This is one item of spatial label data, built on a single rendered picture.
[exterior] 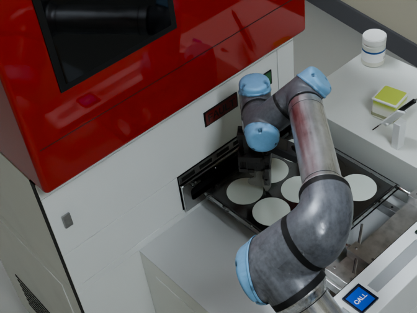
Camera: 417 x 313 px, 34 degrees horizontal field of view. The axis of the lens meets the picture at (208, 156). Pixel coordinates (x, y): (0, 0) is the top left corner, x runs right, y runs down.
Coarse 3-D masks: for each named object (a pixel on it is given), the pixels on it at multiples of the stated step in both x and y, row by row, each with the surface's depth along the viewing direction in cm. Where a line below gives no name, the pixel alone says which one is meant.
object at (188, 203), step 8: (288, 128) 207; (280, 136) 205; (232, 152) 191; (216, 160) 190; (224, 160) 190; (208, 168) 188; (216, 168) 189; (232, 168) 197; (192, 176) 186; (200, 176) 186; (224, 176) 195; (184, 184) 184; (192, 184) 186; (208, 184) 193; (216, 184) 193; (184, 192) 185; (200, 192) 191; (208, 192) 192; (184, 200) 186; (192, 200) 189; (200, 200) 191; (184, 208) 189
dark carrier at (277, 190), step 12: (276, 156) 194; (348, 168) 188; (360, 168) 188; (228, 180) 189; (216, 192) 187; (264, 192) 185; (276, 192) 184; (384, 192) 180; (228, 204) 183; (240, 204) 183; (252, 204) 182; (360, 204) 178; (252, 216) 179; (264, 228) 176
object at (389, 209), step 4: (384, 204) 184; (388, 204) 184; (392, 204) 184; (380, 208) 185; (384, 208) 184; (388, 208) 183; (392, 208) 183; (396, 208) 182; (384, 212) 185; (388, 212) 184; (392, 212) 182; (388, 216) 184
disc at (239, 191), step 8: (232, 184) 188; (240, 184) 188; (248, 184) 187; (232, 192) 186; (240, 192) 186; (248, 192) 185; (256, 192) 185; (232, 200) 184; (240, 200) 184; (248, 200) 183; (256, 200) 183
